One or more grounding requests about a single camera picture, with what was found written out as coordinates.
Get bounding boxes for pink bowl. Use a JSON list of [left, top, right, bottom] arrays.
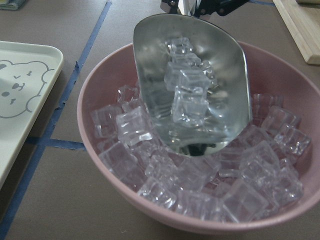
[[77, 42, 320, 235]]

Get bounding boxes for grey folded cloth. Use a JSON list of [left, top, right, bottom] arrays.
[[0, 0, 26, 11]]

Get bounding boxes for cream bear tray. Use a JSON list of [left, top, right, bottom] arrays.
[[0, 41, 64, 184]]

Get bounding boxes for wooden cutting board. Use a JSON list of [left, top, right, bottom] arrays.
[[273, 0, 320, 65]]

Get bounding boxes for pile of clear ice cubes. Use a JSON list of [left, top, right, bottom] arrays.
[[89, 85, 311, 223]]

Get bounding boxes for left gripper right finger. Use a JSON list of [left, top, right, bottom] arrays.
[[194, 0, 249, 18]]

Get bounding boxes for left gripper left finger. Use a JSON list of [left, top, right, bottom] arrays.
[[160, 0, 179, 13]]

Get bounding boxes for silver metal ice scoop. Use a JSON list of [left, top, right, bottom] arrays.
[[133, 13, 252, 156]]

